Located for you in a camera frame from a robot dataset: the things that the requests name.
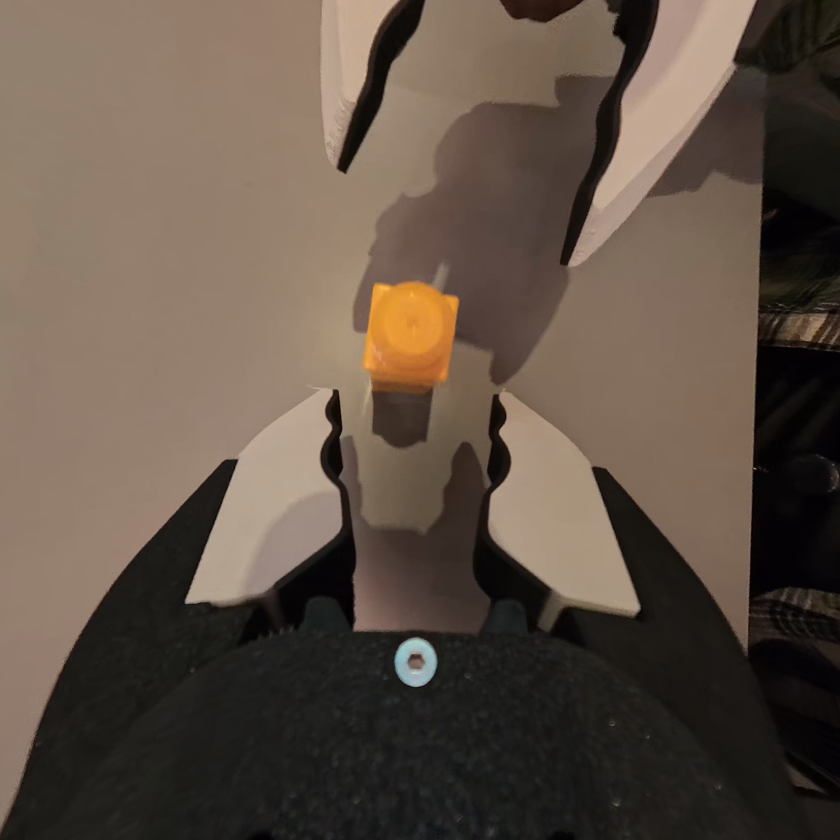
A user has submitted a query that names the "person's right hand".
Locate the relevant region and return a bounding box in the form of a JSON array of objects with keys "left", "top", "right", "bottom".
[{"left": 499, "top": 0, "right": 586, "bottom": 25}]

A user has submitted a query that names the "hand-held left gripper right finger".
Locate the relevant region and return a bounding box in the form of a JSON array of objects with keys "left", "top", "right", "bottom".
[{"left": 472, "top": 391, "right": 641, "bottom": 634}]

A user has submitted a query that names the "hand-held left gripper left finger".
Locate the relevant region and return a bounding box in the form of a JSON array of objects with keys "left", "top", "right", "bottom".
[{"left": 185, "top": 389, "right": 355, "bottom": 626}]

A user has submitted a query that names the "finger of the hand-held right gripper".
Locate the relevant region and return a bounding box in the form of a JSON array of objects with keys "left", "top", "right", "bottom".
[
  {"left": 319, "top": 0, "right": 429, "bottom": 174},
  {"left": 560, "top": 0, "right": 757, "bottom": 268}
]

